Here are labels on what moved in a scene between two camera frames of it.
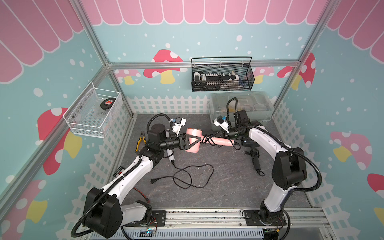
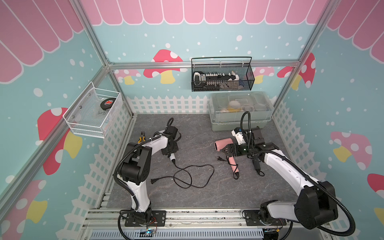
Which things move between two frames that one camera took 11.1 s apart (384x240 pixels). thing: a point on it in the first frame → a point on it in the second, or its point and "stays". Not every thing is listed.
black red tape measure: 106,104 stays
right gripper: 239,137 → 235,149
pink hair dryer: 197,133 → 219,144
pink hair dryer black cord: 206,138 → 219,158
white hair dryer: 171,158 stays
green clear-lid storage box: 258,106 stays
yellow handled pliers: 142,137 stays
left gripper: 183,142 → 174,150
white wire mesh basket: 90,112 stays
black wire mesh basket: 222,74 stays
